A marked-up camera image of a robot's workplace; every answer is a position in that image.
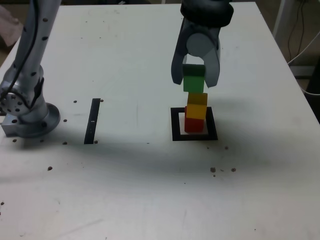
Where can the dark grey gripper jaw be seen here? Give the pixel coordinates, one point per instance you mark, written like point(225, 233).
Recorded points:
point(177, 65)

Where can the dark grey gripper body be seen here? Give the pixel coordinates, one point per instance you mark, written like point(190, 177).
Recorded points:
point(210, 31)

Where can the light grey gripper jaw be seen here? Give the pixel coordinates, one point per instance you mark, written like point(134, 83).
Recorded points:
point(212, 65)

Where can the green cube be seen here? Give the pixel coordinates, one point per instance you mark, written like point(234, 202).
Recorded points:
point(193, 83)

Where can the yellow cube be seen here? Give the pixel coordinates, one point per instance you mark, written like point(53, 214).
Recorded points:
point(197, 111)

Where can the red cube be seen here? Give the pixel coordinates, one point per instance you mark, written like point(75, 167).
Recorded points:
point(193, 126)

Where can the black tape square outline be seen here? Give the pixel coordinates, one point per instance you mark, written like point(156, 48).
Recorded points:
point(175, 125)

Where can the black tape strip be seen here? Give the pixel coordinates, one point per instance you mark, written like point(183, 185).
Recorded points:
point(92, 120)

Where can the pale pink cloth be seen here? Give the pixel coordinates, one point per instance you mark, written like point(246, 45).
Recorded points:
point(10, 27)

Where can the white metal post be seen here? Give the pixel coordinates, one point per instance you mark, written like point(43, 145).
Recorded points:
point(279, 17)

